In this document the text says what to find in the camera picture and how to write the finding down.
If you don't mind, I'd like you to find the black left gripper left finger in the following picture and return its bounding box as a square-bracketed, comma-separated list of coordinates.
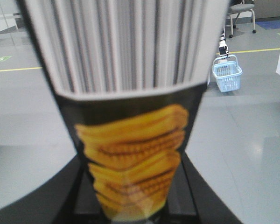
[0, 156, 103, 224]

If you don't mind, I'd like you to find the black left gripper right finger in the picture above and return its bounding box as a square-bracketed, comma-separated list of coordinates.
[165, 151, 243, 224]

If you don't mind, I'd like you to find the black cracker box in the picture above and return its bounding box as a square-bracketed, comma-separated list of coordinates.
[17, 0, 230, 224]

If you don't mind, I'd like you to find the light blue plastic basket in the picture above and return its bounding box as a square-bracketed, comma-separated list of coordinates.
[212, 55, 243, 92]

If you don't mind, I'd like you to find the grey office chair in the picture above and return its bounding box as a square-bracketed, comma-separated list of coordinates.
[225, 0, 257, 39]

